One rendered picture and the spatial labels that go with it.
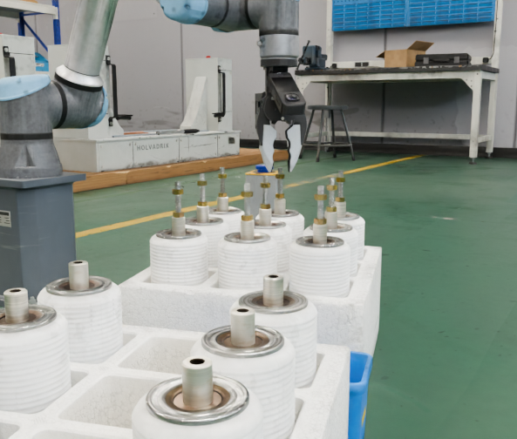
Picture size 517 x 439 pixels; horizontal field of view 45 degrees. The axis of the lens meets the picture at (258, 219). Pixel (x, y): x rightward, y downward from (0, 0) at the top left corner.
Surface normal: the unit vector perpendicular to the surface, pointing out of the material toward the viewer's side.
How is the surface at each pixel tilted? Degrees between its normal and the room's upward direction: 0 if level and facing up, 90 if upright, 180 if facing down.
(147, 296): 90
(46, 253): 90
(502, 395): 0
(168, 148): 90
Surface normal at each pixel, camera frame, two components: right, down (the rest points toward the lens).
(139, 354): 0.97, 0.04
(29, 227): 0.24, 0.18
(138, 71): -0.51, 0.15
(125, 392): -0.25, 0.18
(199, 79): -0.48, -0.22
